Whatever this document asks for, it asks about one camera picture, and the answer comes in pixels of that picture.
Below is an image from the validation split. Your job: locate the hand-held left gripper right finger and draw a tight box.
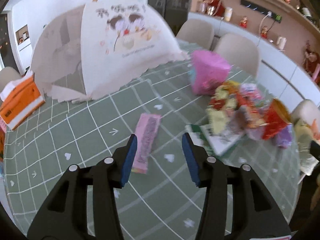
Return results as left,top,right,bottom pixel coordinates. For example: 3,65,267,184
182,133,292,240

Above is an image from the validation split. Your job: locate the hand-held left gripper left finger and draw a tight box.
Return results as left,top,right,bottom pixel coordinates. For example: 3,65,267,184
27,134,138,240

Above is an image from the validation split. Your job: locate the bin with beige liner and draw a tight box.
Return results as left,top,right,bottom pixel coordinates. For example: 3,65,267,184
291,119,320,175

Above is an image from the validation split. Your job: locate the long pink wrapper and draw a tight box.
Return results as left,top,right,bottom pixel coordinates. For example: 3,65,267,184
132,113,162,174

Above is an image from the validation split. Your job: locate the green and white carton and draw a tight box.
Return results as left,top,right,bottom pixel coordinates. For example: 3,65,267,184
185,124,247,157

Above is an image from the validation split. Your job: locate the green checked tablecloth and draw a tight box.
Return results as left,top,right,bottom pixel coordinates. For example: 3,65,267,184
0,39,308,240

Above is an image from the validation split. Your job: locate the pile of colourful wrappers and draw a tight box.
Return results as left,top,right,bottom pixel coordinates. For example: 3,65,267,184
205,80,293,148

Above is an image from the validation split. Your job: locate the pink box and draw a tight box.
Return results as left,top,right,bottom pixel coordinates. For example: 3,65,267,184
190,50,232,95

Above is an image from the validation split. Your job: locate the large red doll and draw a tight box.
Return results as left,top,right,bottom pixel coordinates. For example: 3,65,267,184
303,42,320,77

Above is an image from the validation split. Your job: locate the white counter cabinet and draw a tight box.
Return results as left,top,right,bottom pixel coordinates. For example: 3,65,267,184
187,11,320,110

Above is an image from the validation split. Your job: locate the printed mesh food cover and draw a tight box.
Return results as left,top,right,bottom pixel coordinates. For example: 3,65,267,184
30,0,189,103

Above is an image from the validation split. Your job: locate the orange tissue box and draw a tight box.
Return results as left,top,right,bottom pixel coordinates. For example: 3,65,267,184
0,71,45,130

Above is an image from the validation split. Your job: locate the dark bottle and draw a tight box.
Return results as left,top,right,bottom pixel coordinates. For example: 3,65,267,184
300,4,313,20

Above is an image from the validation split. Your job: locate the red figurine group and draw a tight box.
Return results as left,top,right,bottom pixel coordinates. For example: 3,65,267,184
200,0,225,17

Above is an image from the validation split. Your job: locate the dark glass cabinet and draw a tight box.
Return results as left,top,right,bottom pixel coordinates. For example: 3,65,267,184
147,0,194,29

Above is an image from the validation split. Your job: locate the black power strip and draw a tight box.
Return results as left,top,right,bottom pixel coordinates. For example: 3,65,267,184
240,0,282,22

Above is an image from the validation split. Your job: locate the white wall niche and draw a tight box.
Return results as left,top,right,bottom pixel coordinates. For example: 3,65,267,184
15,25,31,52

